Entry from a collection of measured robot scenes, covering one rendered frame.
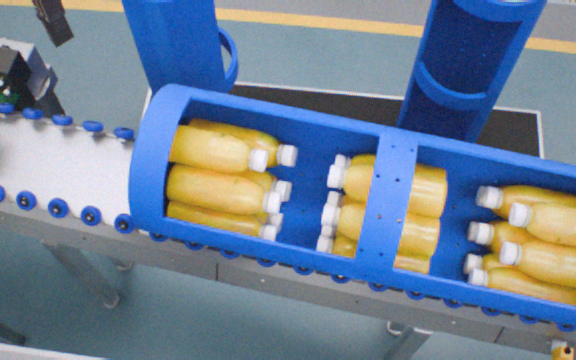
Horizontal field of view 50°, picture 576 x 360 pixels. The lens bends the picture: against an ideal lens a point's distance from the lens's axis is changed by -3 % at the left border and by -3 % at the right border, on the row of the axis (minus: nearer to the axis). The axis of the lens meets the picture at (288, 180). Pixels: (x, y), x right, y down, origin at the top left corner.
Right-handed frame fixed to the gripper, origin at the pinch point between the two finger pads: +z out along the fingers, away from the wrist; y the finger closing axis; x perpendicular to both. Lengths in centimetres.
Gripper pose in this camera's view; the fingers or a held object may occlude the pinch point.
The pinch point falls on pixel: (55, 23)
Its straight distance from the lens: 92.5
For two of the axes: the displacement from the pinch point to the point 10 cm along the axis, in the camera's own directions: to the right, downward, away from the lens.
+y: -6.4, -6.9, 3.5
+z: 0.1, 4.4, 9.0
